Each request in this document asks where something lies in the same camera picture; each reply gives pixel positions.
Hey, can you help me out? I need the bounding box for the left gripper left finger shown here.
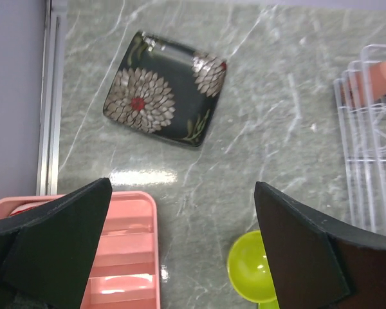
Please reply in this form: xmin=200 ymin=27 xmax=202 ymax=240
xmin=0 ymin=178 xmax=112 ymax=308

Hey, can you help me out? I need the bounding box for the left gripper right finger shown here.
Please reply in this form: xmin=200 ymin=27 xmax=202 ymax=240
xmin=254 ymin=182 xmax=386 ymax=308

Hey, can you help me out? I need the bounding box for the green plate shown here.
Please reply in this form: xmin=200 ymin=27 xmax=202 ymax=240
xmin=257 ymin=299 xmax=279 ymax=309

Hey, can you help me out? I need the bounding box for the green bowl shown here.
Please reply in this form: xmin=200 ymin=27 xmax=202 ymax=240
xmin=226 ymin=230 xmax=277 ymax=304

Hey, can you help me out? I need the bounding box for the pink ceramic mug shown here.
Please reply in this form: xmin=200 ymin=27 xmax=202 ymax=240
xmin=340 ymin=61 xmax=386 ymax=108

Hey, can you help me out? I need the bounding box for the pink compartment tray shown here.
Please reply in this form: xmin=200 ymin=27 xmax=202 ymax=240
xmin=0 ymin=190 xmax=160 ymax=308

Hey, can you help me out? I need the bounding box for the black floral square plate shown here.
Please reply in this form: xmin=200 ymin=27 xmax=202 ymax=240
xmin=103 ymin=31 xmax=228 ymax=147

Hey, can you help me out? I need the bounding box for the aluminium frame rail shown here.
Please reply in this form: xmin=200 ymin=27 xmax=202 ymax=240
xmin=36 ymin=1 xmax=68 ymax=196

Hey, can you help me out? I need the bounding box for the white wire dish rack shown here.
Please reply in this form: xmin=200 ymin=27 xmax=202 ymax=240
xmin=333 ymin=44 xmax=386 ymax=235

